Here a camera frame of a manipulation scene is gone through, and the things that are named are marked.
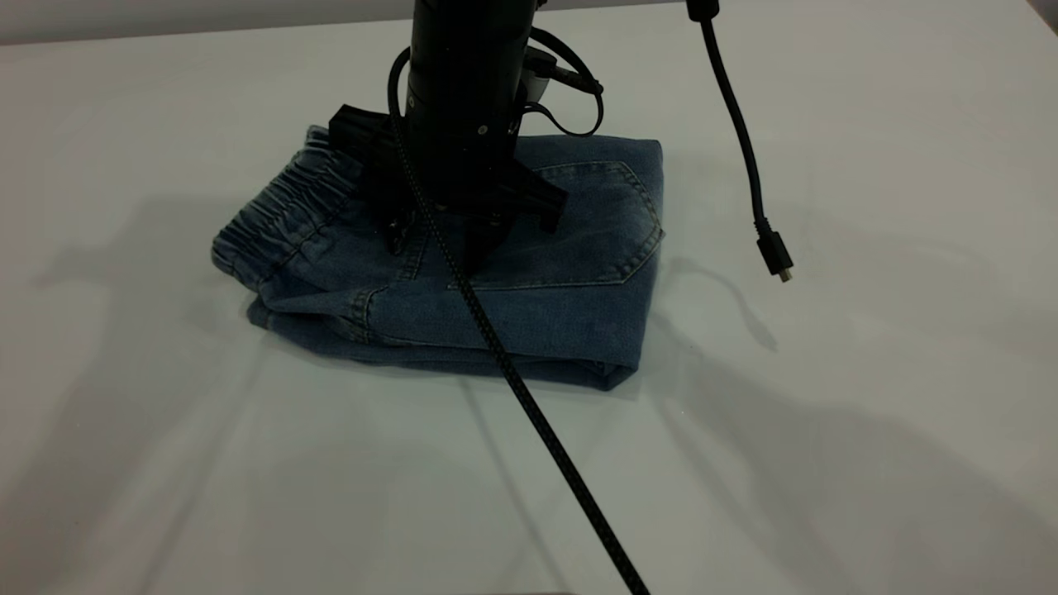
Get black braided cable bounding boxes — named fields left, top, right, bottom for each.
left=387, top=45, right=652, bottom=595

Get black cable with USB plug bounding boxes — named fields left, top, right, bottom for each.
left=686, top=0, right=796, bottom=283

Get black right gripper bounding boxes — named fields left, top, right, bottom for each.
left=329, top=79, right=571, bottom=275

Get blue denim pants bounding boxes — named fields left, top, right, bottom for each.
left=211, top=124, right=666, bottom=392

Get black looped camera cable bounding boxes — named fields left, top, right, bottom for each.
left=529, top=27, right=606, bottom=139

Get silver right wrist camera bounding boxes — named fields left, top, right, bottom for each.
left=521, top=48, right=556, bottom=107

